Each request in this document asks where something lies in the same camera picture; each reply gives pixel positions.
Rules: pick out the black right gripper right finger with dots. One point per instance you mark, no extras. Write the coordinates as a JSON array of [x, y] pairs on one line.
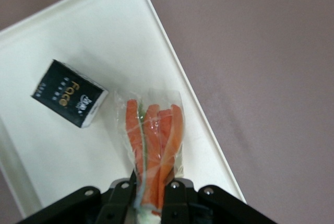
[[195, 205]]

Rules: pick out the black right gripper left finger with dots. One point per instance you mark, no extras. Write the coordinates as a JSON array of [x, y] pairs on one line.
[[104, 203]]

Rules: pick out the triangle sandwich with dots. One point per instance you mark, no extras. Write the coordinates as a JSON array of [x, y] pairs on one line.
[[156, 130]]

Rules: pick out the cream plastic serving tray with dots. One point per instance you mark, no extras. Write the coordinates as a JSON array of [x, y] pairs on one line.
[[91, 38]]

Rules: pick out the black tissue pack gold print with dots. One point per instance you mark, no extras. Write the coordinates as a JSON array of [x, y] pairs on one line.
[[65, 91]]

